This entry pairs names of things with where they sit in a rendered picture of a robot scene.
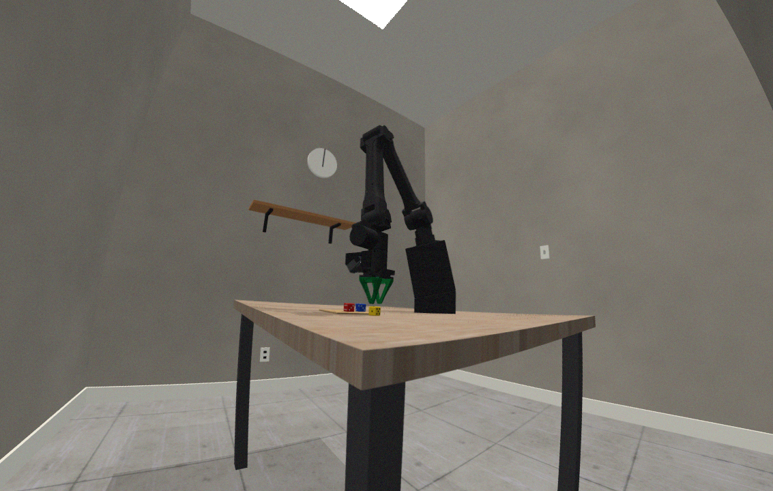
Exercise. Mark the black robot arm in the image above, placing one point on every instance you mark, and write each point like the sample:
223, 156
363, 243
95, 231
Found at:
368, 232

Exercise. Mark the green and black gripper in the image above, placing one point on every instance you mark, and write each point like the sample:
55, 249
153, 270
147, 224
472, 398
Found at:
381, 275

